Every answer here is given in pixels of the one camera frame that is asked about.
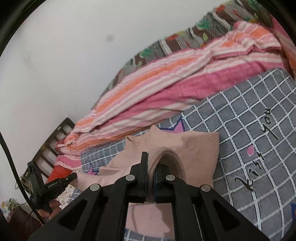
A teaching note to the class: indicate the dark wooden cabinet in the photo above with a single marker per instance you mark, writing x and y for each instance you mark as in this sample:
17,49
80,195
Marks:
20,220

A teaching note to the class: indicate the pink orange striped blanket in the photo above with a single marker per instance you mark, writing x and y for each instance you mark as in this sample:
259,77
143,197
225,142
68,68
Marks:
175,76

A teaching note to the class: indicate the brown patterned woven blanket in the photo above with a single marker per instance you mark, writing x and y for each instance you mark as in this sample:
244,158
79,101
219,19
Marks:
208,25

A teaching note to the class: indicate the grey checked bed sheet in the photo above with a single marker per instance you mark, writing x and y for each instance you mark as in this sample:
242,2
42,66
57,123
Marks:
242,139

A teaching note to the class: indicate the person's left hand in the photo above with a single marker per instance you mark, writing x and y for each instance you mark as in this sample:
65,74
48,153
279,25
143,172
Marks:
52,208

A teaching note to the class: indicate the dark wooden bed headboard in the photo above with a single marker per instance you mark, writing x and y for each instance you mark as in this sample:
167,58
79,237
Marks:
49,143

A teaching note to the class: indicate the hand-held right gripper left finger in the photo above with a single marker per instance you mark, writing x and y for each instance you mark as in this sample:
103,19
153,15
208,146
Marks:
145,166

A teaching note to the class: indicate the pink knit sweater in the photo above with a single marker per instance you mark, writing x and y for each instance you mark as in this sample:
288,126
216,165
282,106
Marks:
196,148

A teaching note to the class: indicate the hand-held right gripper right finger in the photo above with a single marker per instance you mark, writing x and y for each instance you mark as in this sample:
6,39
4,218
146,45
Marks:
158,172

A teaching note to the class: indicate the floral cloth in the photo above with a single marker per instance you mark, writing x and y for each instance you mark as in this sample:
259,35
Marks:
66,194

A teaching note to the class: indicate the orange pink cloth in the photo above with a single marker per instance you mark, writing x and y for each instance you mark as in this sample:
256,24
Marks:
285,46

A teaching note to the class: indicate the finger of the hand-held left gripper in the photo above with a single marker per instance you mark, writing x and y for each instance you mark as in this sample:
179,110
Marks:
69,178

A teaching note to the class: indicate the red pillow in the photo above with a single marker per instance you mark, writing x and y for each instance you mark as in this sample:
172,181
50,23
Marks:
59,173

